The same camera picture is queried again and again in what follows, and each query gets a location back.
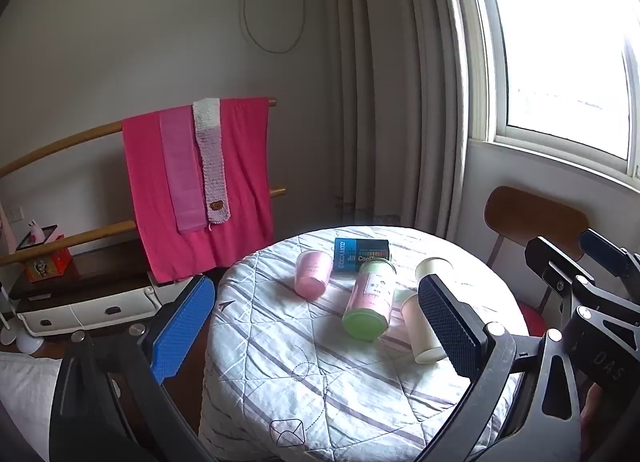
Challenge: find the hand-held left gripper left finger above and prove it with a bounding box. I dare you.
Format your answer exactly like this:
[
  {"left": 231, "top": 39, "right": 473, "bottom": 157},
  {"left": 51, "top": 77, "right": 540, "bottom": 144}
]
[{"left": 49, "top": 273, "right": 217, "bottom": 462}]

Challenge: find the white framed window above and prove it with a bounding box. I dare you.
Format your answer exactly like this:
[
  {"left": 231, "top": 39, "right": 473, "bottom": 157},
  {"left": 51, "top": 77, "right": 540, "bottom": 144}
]
[{"left": 467, "top": 0, "right": 640, "bottom": 195}]

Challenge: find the pink bottle with green lid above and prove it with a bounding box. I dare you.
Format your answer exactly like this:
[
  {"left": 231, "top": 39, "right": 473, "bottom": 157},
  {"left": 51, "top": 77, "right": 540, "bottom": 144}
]
[{"left": 341, "top": 259, "right": 398, "bottom": 341}]

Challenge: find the grey power cable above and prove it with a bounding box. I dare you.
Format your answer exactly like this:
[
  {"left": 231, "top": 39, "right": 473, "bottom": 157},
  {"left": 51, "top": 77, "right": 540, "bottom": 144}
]
[{"left": 239, "top": 0, "right": 307, "bottom": 55}]

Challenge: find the light pink towel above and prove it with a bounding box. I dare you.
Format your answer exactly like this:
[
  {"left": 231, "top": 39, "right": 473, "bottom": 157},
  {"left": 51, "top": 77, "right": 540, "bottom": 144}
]
[{"left": 158, "top": 106, "right": 210, "bottom": 237}]

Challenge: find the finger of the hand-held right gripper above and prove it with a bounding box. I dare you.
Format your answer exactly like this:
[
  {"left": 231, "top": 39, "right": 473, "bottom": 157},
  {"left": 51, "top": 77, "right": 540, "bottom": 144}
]
[
  {"left": 577, "top": 228, "right": 640, "bottom": 287},
  {"left": 524, "top": 236, "right": 640, "bottom": 323}
]

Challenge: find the round table with quilted cloth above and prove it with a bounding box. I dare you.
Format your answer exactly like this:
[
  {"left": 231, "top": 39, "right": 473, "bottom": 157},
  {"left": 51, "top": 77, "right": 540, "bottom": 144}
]
[{"left": 199, "top": 226, "right": 531, "bottom": 462}]

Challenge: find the grey curtain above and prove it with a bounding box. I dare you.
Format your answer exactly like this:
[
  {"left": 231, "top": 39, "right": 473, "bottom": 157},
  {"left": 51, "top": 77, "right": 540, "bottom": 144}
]
[{"left": 320, "top": 0, "right": 498, "bottom": 244}]

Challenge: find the red tissue box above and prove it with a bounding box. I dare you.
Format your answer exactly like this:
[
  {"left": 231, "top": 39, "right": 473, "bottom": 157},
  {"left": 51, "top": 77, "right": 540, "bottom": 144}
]
[{"left": 15, "top": 218, "right": 72, "bottom": 285}]

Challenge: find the pink plastic cup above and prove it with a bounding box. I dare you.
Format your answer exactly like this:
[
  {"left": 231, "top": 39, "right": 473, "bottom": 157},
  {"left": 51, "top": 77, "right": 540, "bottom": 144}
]
[{"left": 294, "top": 249, "right": 334, "bottom": 301}]

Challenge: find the white paper cup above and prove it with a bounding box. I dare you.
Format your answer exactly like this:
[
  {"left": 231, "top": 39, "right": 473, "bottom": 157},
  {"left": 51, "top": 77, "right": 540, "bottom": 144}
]
[
  {"left": 414, "top": 256, "right": 455, "bottom": 290},
  {"left": 400, "top": 292, "right": 447, "bottom": 364}
]

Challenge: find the large hot pink towel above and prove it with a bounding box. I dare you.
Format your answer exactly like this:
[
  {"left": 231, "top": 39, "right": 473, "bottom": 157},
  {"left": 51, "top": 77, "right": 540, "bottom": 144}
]
[{"left": 121, "top": 96, "right": 276, "bottom": 283}]

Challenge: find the person's right hand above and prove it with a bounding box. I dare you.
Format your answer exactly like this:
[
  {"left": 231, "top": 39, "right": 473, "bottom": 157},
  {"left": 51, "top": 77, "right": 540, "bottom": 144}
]
[{"left": 580, "top": 383, "right": 605, "bottom": 443}]

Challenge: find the pink and white knitted scarf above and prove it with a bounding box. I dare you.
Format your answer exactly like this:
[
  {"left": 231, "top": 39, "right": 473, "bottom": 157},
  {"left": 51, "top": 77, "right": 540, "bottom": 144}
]
[{"left": 192, "top": 98, "right": 234, "bottom": 225}]

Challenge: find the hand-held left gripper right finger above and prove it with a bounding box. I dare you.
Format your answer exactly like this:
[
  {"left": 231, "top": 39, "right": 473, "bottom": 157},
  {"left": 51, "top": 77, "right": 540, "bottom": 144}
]
[{"left": 415, "top": 273, "right": 583, "bottom": 462}]

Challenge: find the red seat cushion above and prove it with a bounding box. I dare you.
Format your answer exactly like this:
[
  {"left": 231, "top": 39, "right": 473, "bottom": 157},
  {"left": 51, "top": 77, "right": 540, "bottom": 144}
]
[{"left": 516, "top": 299, "right": 551, "bottom": 339}]

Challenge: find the blue printed box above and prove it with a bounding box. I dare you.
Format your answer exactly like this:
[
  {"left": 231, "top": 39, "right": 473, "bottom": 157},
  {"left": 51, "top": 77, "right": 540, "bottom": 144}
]
[{"left": 333, "top": 237, "right": 391, "bottom": 275}]

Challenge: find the white desk lamp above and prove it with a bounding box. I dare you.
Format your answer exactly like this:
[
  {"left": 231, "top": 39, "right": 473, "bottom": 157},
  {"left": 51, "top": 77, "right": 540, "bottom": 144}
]
[{"left": 0, "top": 282, "right": 47, "bottom": 356}]

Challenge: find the white pillow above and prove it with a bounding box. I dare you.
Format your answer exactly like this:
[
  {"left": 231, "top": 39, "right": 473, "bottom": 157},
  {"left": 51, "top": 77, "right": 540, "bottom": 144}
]
[{"left": 0, "top": 352, "right": 65, "bottom": 462}]

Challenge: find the wooden towel rack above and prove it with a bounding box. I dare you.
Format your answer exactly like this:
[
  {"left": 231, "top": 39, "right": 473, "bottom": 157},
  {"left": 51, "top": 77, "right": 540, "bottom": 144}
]
[{"left": 0, "top": 98, "right": 288, "bottom": 269}]

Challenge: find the white drawer cabinet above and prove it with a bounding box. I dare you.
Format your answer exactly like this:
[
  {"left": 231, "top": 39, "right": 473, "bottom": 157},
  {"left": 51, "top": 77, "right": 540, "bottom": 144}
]
[{"left": 7, "top": 241, "right": 165, "bottom": 339}]

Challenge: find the brown wooden chair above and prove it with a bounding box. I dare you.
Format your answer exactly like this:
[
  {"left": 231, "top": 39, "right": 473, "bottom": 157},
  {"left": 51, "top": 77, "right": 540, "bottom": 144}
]
[{"left": 482, "top": 186, "right": 591, "bottom": 315}]

